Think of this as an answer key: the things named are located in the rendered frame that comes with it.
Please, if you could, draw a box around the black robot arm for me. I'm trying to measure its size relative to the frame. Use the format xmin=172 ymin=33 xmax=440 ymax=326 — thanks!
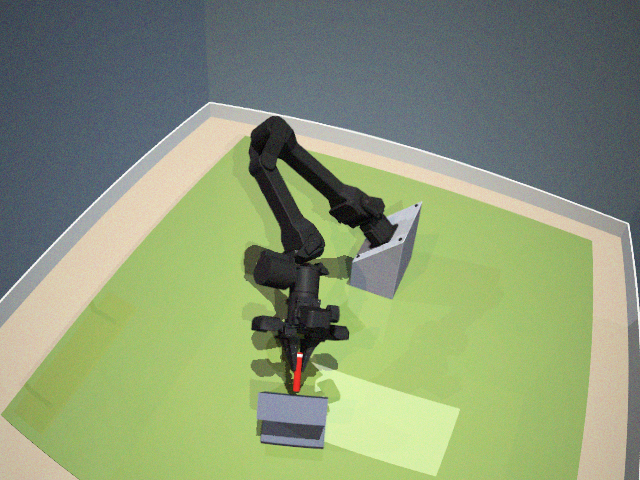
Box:
xmin=248 ymin=116 xmax=398 ymax=329

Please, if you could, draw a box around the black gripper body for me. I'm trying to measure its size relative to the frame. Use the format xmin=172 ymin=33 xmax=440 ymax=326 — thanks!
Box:
xmin=251 ymin=291 xmax=349 ymax=341

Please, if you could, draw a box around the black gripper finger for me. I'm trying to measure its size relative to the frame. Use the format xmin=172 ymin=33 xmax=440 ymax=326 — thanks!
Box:
xmin=300 ymin=338 xmax=326 ymax=372
xmin=275 ymin=335 xmax=301 ymax=371

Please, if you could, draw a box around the grey square panel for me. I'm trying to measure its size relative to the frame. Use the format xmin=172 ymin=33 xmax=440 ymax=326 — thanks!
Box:
xmin=256 ymin=391 xmax=328 ymax=449

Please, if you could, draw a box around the dark red peg with white band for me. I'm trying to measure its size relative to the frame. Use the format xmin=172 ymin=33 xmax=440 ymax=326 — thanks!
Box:
xmin=293 ymin=352 xmax=303 ymax=392

